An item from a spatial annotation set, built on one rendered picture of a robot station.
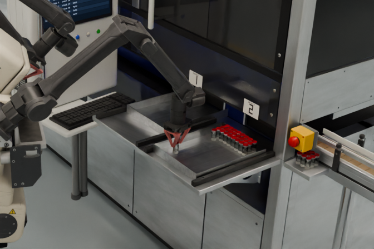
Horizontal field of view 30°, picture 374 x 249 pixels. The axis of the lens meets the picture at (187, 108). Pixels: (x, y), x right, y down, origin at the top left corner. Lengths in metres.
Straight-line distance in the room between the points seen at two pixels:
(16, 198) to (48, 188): 1.57
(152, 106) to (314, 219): 0.84
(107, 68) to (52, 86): 1.16
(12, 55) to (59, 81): 0.20
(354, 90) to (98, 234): 1.59
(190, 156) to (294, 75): 0.50
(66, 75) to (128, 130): 0.71
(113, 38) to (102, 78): 1.19
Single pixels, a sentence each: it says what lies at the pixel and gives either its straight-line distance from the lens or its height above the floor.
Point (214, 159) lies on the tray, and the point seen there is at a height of 0.88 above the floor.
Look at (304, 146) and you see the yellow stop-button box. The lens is 2.57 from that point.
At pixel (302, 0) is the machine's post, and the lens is 2.44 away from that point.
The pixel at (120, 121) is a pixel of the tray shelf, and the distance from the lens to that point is 2.87.
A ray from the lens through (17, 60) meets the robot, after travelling 2.27.
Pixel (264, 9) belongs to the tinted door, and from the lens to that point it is 2.59.
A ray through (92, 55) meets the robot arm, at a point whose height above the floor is 1.40.
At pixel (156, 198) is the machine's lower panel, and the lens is 3.45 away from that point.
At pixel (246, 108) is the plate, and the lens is 2.74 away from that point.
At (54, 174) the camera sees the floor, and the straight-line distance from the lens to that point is 4.22.
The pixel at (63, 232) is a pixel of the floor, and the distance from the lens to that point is 3.74.
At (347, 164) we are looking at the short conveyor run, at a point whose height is 0.93.
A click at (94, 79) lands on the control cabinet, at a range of 3.27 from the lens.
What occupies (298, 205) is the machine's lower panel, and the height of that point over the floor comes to 0.63.
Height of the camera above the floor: 2.17
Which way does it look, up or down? 25 degrees down
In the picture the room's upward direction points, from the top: 4 degrees clockwise
